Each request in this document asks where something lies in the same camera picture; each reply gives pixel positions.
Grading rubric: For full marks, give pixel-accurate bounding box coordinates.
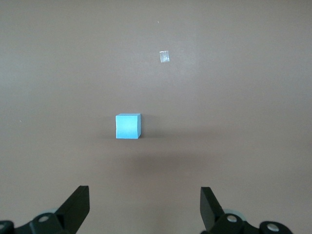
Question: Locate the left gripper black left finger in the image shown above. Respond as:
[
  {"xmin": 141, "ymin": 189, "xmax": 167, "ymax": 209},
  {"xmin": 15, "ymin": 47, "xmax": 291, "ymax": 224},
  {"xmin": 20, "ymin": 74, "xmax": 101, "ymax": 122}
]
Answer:
[{"xmin": 0, "ymin": 185, "xmax": 90, "ymax": 234}]

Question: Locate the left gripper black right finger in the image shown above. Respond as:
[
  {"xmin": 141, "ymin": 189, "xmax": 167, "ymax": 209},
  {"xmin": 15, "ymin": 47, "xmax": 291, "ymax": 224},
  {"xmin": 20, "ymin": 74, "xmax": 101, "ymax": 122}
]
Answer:
[{"xmin": 200, "ymin": 186, "xmax": 291, "ymax": 234}]

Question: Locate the blue cube block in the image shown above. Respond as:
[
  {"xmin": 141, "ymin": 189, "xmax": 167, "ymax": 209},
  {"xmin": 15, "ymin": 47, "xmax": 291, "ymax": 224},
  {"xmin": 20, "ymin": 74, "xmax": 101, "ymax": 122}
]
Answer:
[{"xmin": 115, "ymin": 113, "xmax": 142, "ymax": 140}]

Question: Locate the clear tape piece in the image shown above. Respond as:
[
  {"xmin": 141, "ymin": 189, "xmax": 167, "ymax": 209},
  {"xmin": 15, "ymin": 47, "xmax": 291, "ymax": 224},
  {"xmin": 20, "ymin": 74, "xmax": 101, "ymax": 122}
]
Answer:
[{"xmin": 159, "ymin": 50, "xmax": 171, "ymax": 63}]

